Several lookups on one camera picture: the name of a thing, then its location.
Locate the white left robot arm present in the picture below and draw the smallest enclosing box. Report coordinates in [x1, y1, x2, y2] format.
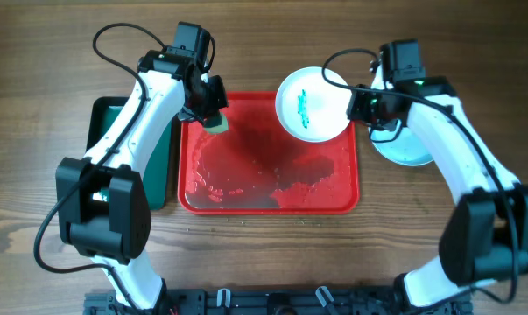
[53, 49, 227, 314]

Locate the red plastic tray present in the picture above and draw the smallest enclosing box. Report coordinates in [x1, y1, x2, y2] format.
[178, 92, 360, 215]

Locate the green sponge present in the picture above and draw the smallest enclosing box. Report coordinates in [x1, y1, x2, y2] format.
[203, 112, 229, 135]

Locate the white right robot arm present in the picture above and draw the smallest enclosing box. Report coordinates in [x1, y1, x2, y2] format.
[348, 77, 528, 312]

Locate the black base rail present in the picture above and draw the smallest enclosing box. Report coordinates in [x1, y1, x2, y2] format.
[82, 283, 473, 315]

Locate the black tub with green water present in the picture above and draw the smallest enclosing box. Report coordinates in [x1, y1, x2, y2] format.
[86, 96, 172, 211]

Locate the white plate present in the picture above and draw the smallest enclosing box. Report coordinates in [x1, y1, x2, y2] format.
[275, 66, 351, 143]
[369, 122, 433, 167]

